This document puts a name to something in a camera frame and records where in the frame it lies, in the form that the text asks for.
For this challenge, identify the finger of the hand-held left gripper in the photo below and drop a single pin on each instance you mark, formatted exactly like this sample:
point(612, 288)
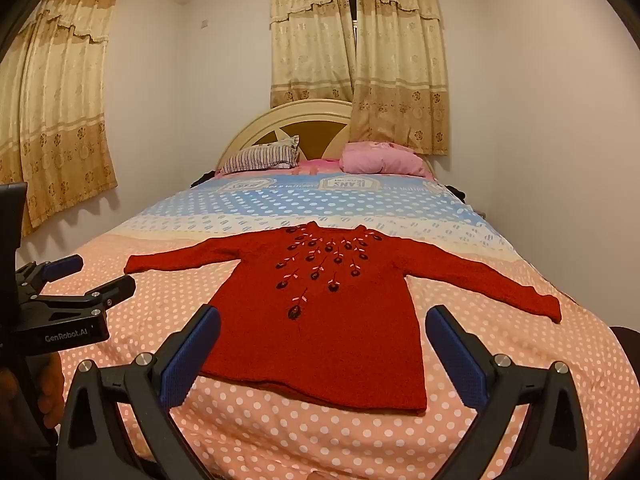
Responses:
point(62, 265)
point(107, 292)

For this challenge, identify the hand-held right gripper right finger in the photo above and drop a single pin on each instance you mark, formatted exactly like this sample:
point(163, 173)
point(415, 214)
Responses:
point(457, 360)

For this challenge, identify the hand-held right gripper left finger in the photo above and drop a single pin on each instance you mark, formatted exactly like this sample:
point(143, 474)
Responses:
point(190, 360)

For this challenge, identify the red knit sweater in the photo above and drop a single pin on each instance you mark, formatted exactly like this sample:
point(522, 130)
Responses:
point(320, 330)

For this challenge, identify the person's left hand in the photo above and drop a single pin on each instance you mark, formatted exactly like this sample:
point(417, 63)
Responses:
point(50, 385)

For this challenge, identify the polka dot bed cover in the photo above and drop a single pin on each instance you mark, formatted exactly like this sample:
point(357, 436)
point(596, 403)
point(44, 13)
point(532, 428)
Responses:
point(300, 445)

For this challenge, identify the dark cloth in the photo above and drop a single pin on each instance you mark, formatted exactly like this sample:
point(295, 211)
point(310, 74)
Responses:
point(457, 192)
point(202, 177)

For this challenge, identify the beige floral curtain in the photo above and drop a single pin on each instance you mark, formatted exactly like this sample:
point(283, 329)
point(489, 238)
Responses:
point(400, 60)
point(310, 35)
point(55, 110)

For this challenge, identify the striped pillow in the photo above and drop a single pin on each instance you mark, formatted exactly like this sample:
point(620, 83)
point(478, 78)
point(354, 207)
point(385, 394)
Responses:
point(257, 157)

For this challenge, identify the pink pillow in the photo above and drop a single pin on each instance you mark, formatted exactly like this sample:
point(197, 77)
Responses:
point(380, 160)

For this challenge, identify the pink bed sheet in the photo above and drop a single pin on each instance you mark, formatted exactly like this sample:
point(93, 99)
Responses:
point(315, 166)

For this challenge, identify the cream wooden headboard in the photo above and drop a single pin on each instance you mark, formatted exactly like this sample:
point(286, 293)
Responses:
point(300, 116)

